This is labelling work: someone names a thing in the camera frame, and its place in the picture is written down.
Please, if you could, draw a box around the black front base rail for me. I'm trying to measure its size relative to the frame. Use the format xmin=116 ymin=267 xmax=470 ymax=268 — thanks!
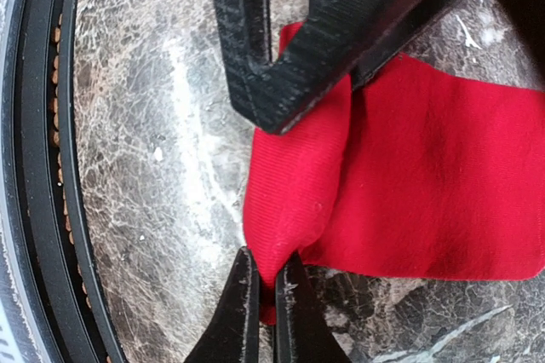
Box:
xmin=9 ymin=0 xmax=126 ymax=362

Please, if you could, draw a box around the red white sock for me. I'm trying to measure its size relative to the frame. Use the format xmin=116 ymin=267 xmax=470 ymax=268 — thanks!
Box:
xmin=242 ymin=21 xmax=545 ymax=326

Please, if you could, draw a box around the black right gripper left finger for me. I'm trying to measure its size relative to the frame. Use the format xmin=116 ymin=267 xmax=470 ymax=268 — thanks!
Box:
xmin=186 ymin=247 xmax=261 ymax=363

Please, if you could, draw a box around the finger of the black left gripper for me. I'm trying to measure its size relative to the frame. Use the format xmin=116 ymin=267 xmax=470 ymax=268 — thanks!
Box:
xmin=246 ymin=0 xmax=461 ymax=134
xmin=213 ymin=0 xmax=272 ymax=123

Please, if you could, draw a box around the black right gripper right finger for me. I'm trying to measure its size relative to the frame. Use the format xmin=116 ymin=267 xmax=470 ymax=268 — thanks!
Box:
xmin=274 ymin=252 xmax=350 ymax=362

